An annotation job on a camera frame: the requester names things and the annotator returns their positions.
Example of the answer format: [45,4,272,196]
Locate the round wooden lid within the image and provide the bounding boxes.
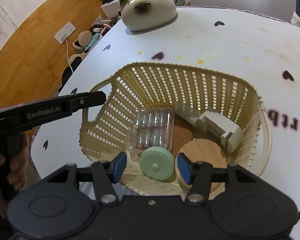
[175,139,227,197]

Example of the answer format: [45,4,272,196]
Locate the mint green round lid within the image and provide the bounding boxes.
[139,146,174,181]

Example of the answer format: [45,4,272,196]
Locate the beige plastic woven basket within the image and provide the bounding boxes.
[79,62,273,196]

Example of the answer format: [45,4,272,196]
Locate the white plastic bracket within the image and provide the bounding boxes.
[173,101,243,153]

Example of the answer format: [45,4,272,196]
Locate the clear plastic blister tray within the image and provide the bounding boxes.
[127,107,174,161]

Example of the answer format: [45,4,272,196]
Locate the person's left hand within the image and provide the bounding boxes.
[0,133,29,190]

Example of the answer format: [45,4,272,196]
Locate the pile of floor clutter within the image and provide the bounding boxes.
[58,15,121,93]

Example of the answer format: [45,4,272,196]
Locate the white box beside drawers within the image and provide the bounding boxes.
[101,0,120,18]

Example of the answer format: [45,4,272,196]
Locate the cream cat-shaped ceramic pot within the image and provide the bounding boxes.
[120,0,177,31]

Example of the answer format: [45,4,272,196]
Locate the white charging cable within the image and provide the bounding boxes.
[63,38,75,74]

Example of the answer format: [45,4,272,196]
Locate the white wall power socket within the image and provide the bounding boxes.
[54,22,76,44]

